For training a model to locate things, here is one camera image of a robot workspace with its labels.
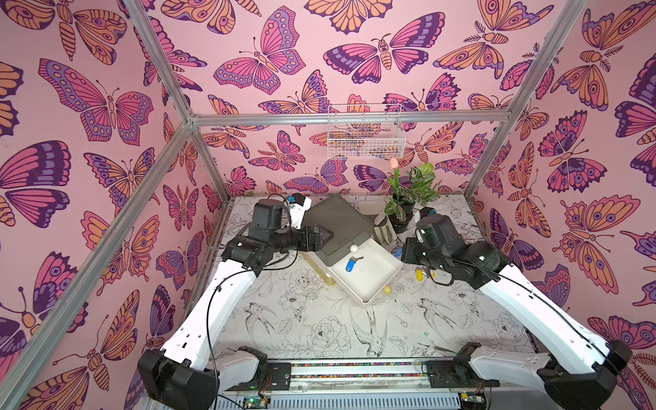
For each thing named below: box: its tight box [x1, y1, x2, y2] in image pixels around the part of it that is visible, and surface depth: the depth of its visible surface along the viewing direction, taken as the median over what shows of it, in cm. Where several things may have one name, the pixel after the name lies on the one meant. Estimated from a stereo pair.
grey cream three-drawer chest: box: [299, 194, 375, 287], surface depth 85 cm
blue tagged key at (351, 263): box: [345, 256, 364, 273], surface depth 92 cm
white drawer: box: [325, 237, 404, 305], surface depth 90 cm
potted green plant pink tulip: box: [383, 158, 441, 235], surface depth 92 cm
